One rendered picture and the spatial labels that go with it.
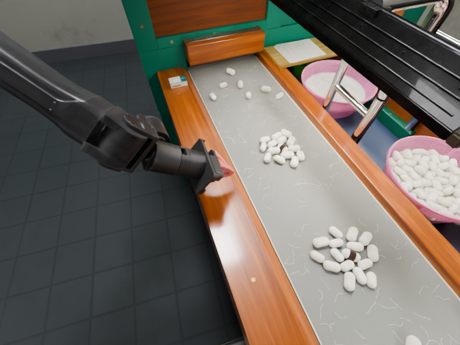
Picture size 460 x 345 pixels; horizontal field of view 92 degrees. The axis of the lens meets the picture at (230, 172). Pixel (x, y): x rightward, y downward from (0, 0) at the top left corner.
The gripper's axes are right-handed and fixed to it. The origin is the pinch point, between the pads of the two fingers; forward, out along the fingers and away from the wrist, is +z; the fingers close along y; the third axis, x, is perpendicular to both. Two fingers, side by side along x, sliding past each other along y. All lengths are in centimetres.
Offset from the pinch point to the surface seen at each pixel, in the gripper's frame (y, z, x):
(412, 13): 60, 89, -73
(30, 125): 148, -35, 137
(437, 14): 2.7, 13.3, -45.5
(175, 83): 44.2, -1.0, 5.7
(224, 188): -0.5, 2.5, 5.3
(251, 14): 59, 18, -25
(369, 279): -29.8, 19.0, -7.6
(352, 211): -15.9, 25.4, -11.0
